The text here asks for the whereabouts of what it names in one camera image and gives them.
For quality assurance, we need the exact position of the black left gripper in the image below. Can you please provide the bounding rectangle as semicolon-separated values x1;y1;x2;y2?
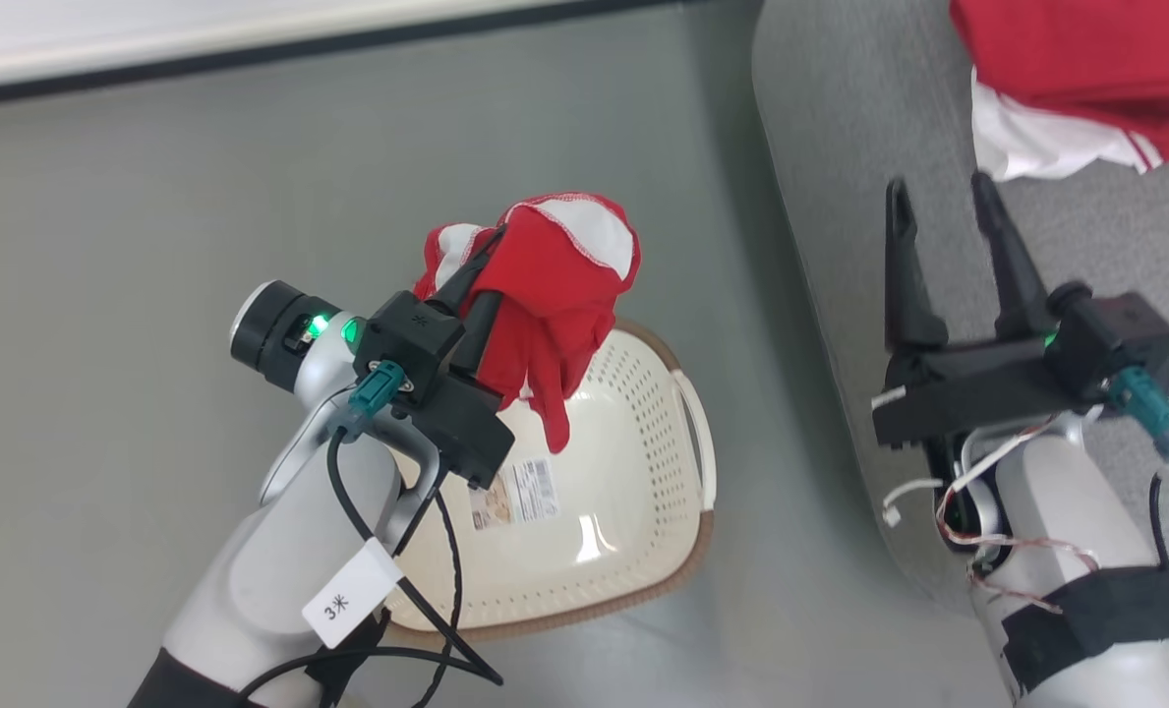
413;225;518;491

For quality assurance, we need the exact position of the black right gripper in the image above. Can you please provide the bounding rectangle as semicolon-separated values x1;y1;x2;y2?
871;171;1072;451

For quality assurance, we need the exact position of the red garment with stitched white panel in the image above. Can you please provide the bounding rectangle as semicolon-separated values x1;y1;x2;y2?
413;192;642;455

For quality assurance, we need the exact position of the red garment with striped white trim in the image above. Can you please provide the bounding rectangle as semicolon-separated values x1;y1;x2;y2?
948;0;1169;184

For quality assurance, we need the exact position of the printed label sticker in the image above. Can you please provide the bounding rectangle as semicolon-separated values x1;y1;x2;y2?
468;456;560;533

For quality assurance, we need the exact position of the cream perforated laundry basket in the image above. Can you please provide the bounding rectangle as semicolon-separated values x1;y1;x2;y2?
378;317;718;640

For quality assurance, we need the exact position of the white paper tag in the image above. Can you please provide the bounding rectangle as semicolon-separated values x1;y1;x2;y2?
301;537;404;650

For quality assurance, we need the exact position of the black baseboard strip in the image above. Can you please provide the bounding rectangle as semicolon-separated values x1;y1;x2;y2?
0;0;688;111

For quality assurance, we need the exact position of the black cable with teal plug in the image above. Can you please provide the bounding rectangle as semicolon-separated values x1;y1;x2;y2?
1107;366;1169;689
240;359;506;708

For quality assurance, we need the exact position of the red white twisted wire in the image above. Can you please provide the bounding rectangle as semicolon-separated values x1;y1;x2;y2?
936;487;1101;616

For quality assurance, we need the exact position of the thin black cable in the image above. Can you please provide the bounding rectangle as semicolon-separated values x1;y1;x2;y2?
387;482;467;708

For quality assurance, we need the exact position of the black strap band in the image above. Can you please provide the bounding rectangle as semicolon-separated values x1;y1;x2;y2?
1002;565;1169;694

